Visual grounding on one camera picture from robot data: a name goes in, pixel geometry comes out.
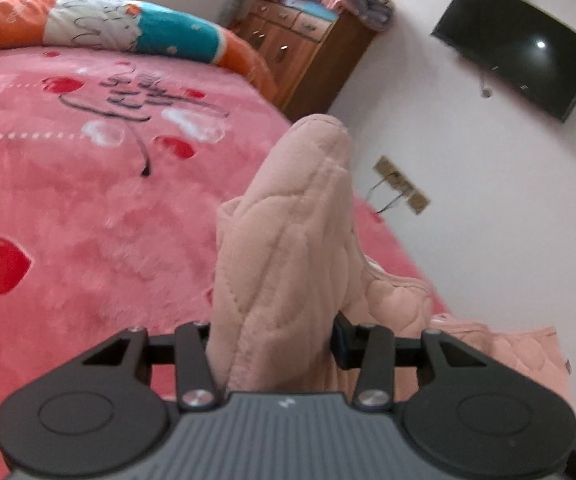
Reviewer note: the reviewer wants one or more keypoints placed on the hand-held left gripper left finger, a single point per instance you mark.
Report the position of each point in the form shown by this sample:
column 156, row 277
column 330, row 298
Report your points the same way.
column 195, row 355

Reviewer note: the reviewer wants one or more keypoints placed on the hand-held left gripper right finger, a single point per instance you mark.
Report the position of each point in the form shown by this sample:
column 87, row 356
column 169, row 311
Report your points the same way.
column 343, row 347

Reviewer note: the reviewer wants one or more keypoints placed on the pink quilted fleece garment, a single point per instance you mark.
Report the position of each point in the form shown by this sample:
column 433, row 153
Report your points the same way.
column 288, row 260

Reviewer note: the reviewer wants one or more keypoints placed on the pink heart printed blanket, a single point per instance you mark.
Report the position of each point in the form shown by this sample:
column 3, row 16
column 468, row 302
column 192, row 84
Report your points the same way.
column 93, row 185

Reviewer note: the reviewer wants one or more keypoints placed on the wooden cabinet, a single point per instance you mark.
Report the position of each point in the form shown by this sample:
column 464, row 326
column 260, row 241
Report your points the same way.
column 328, row 70

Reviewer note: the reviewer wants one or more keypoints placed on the rolled teal orange quilt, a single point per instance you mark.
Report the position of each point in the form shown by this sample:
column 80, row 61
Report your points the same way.
column 168, row 30

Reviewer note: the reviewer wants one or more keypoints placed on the wall socket strip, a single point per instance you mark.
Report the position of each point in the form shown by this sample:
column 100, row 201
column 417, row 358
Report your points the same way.
column 400, row 182

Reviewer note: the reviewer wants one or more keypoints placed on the black wall television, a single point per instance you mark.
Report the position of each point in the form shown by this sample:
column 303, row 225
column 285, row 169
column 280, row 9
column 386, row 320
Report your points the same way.
column 518, row 45

